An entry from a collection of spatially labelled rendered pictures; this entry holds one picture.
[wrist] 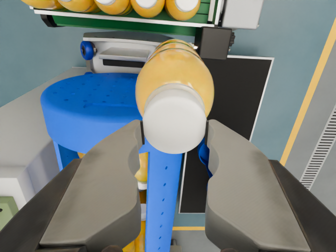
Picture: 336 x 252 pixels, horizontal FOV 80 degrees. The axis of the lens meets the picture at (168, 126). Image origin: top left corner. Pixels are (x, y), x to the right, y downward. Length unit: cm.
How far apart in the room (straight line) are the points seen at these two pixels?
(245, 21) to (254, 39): 96
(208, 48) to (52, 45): 131
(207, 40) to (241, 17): 19
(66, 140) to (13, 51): 148
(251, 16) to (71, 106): 54
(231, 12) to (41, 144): 65
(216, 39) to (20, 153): 57
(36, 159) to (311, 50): 177
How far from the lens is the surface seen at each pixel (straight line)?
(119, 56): 46
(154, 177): 39
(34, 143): 69
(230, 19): 67
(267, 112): 186
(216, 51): 52
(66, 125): 34
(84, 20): 63
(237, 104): 155
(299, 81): 189
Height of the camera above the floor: 150
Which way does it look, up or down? 62 degrees down
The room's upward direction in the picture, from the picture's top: 175 degrees clockwise
